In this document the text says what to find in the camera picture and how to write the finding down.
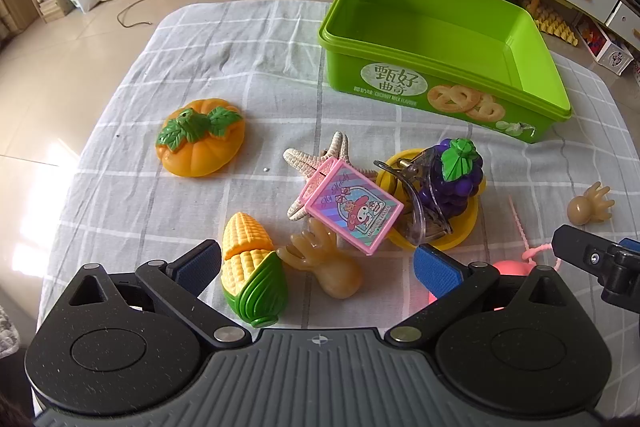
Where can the yellow plastic toy plate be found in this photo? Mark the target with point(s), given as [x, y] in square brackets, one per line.
[465, 227]

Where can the white printed crate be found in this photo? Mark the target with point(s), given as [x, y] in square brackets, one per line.
[607, 49]

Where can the beige starfish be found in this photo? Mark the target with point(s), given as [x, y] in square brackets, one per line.
[305, 162]

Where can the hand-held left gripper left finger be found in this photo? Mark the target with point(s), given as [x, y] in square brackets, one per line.
[197, 264]

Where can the pink cartoon eraser box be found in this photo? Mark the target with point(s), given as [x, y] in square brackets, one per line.
[350, 212]

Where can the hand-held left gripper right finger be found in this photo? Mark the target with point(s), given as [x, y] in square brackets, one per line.
[437, 274]

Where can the yellow toy corn cob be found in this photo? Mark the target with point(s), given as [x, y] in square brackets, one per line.
[245, 257]

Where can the green plastic cookie box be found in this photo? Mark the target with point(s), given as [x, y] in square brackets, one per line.
[450, 32]

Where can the purple toy grape bunch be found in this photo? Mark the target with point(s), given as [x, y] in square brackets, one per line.
[450, 192]

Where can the clear plastic hair claw clip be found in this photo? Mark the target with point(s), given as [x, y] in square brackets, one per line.
[425, 217]

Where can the yellow egg cartons stack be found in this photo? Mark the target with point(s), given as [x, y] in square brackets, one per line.
[550, 22]

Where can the orange toy pumpkin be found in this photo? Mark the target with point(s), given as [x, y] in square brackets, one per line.
[200, 154]

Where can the large beige rubber hand toy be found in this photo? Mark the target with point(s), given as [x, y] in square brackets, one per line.
[335, 274]

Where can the small beige rubber hand toy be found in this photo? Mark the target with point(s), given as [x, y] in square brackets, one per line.
[582, 209]

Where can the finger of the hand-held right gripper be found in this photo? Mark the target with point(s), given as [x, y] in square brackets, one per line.
[582, 252]
[625, 277]

